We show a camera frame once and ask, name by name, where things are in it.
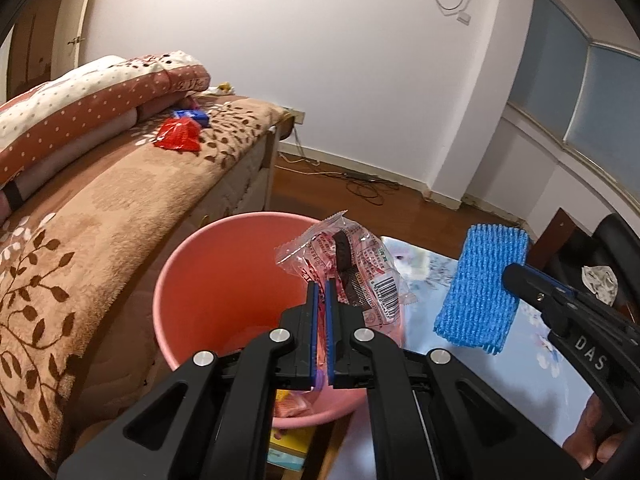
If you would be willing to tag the red plastic bag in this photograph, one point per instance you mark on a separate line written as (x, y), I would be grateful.
(177, 134)

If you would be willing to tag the colourful cardboard box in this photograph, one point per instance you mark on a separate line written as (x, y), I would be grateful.
(292, 447)

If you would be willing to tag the white wall box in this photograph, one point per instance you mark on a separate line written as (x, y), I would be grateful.
(464, 17)

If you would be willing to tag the quilted mattress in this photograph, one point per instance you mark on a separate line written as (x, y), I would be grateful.
(240, 180)

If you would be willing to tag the light blue floral cloth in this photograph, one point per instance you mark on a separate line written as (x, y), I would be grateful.
(525, 375)

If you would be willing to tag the bed with brown blanket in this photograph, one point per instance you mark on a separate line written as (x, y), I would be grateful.
(125, 220)

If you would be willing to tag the polka-dot quilt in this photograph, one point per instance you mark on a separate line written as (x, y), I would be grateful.
(75, 105)

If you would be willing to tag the small yellow object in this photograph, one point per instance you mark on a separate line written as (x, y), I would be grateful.
(226, 88)

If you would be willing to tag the blue snack packet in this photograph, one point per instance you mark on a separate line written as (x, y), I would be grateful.
(195, 116)

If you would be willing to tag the bed frame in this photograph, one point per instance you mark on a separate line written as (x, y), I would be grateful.
(272, 160)

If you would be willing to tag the pink plastic bucket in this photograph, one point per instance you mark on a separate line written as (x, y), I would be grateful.
(215, 285)

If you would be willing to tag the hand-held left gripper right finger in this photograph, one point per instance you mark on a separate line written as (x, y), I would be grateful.
(330, 330)

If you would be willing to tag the orange and white plastic bag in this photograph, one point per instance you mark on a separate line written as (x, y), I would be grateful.
(292, 405)

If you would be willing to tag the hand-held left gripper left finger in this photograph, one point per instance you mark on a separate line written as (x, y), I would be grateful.
(312, 330)

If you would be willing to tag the frosted window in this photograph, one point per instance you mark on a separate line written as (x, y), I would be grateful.
(575, 75)

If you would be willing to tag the wooden door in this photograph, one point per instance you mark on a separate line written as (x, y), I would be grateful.
(40, 40)

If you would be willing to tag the black leather armchair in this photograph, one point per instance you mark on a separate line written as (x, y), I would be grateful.
(615, 245)

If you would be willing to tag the person's right hand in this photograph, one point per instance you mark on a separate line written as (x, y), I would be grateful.
(590, 430)

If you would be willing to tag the blue foam net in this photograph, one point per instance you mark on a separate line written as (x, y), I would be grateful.
(475, 290)

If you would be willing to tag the clear plastic snack wrapper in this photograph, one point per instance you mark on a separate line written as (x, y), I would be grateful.
(370, 265)

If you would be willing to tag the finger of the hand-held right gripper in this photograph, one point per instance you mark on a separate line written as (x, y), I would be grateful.
(557, 282)
(522, 280)

